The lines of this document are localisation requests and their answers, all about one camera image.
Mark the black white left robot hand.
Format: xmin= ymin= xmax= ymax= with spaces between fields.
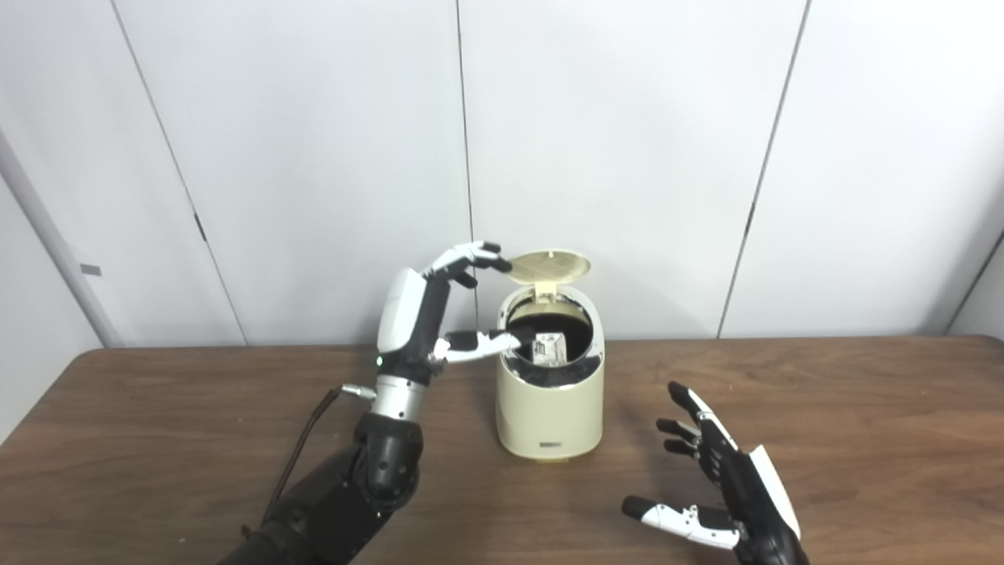
xmin=375 ymin=241 xmax=522 ymax=385

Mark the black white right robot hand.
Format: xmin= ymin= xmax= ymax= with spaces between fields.
xmin=622 ymin=381 xmax=809 ymax=565

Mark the white green milk carton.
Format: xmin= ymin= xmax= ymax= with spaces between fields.
xmin=532 ymin=333 xmax=569 ymax=367

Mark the cream-colored lidded bin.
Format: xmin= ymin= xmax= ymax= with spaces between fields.
xmin=495 ymin=250 xmax=606 ymax=462

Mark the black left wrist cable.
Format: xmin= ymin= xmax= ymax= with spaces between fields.
xmin=259 ymin=383 xmax=377 ymax=534

